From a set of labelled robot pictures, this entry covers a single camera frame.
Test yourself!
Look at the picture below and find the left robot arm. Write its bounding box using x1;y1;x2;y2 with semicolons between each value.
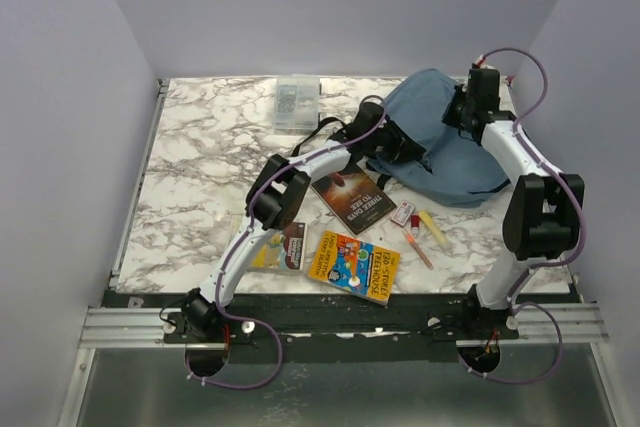
180;95;426;342

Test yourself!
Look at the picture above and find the blue student backpack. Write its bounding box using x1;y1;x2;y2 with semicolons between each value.
367;69;510;208

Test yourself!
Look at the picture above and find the orange pink pen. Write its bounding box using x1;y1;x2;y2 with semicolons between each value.
403;230;433;269

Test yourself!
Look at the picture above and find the yellow blue paperback book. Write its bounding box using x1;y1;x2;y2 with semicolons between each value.
249;222;307;273

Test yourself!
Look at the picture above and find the red white staples box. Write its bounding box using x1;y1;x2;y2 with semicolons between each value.
390;200;415;227

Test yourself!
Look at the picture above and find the aluminium frame rail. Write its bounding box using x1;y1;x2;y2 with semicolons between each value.
79;303;609;350

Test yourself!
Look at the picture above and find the dark Three Days book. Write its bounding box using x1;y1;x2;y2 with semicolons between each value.
311;165;396;235

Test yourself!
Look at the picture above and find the clear plastic storage box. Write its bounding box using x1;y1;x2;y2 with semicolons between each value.
272;75;321;134

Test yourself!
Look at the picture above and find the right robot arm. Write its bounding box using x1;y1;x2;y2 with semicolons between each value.
442;60;585;339

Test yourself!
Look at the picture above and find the yellow glue stick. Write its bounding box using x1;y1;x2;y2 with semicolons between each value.
418;210;450;250

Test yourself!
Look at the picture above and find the yellow Treehouse book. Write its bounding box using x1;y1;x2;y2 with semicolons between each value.
307;231;401;305

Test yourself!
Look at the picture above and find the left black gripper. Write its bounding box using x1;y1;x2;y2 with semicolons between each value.
362;121;422;164

